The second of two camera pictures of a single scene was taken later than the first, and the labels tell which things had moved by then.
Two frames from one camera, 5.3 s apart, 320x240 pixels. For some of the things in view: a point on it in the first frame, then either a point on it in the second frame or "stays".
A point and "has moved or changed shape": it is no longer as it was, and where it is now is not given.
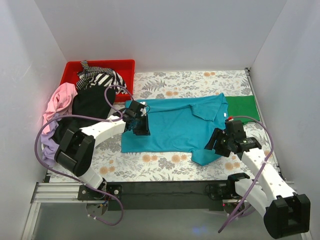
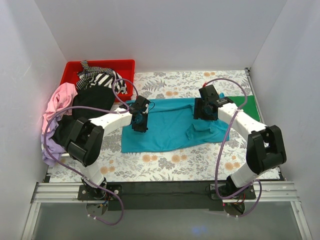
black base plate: x=167 y=196 stays
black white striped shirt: x=90 y=76 stays
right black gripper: x=218 y=144 to x=200 y=114
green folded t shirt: x=245 y=106 stays
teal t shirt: x=186 y=125 has moved or changed shape
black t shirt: x=88 y=102 stays
